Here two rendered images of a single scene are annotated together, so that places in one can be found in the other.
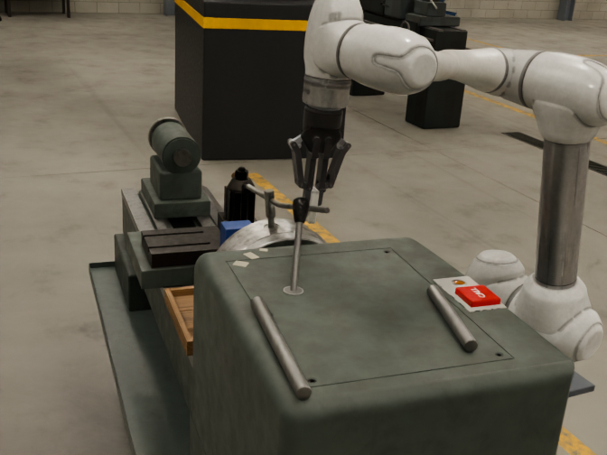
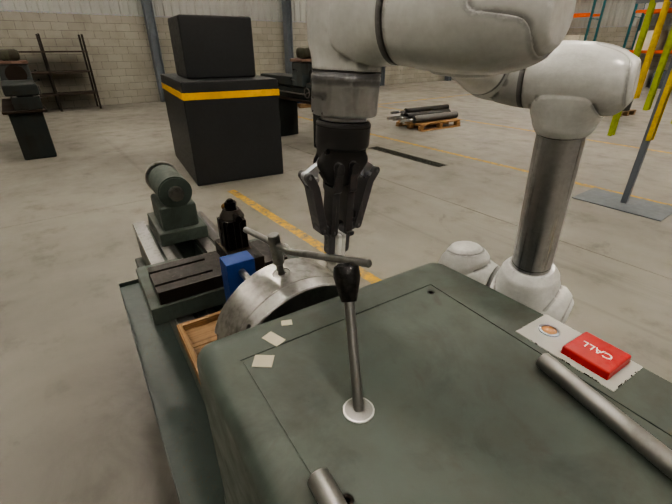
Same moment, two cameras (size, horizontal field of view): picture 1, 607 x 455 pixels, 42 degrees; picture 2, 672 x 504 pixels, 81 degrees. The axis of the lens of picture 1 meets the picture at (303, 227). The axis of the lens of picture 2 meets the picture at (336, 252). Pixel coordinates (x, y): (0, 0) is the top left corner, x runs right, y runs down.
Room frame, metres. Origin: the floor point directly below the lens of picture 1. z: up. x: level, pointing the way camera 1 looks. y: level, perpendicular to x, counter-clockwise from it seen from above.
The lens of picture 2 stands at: (0.97, 0.10, 1.62)
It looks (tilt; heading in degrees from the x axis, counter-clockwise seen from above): 28 degrees down; 348
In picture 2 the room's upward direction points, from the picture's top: straight up
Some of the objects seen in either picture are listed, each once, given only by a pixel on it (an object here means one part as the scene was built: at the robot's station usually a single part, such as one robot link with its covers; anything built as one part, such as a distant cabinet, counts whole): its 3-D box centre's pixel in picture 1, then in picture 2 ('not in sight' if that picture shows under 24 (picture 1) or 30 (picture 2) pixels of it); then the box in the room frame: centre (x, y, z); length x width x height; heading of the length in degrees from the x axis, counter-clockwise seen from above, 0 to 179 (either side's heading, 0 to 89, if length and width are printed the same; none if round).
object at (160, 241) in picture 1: (218, 243); (219, 267); (2.20, 0.25, 0.95); 0.43 x 0.18 x 0.04; 111
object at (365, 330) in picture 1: (353, 392); (440, 497); (1.26, -0.11, 1.06); 0.59 x 0.48 x 0.39; 21
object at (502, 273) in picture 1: (494, 291); (463, 275); (1.95, -0.52, 0.97); 0.18 x 0.16 x 0.22; 39
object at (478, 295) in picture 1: (477, 297); (594, 355); (1.29, -0.32, 1.26); 0.06 x 0.06 x 0.02; 21
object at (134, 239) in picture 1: (219, 252); (222, 272); (2.25, 0.25, 0.89); 0.53 x 0.30 x 0.06; 111
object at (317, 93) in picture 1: (326, 92); (344, 96); (1.51, -0.03, 1.56); 0.09 x 0.09 x 0.06
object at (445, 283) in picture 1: (466, 306); (569, 362); (1.31, -0.31, 1.23); 0.13 x 0.08 x 0.06; 21
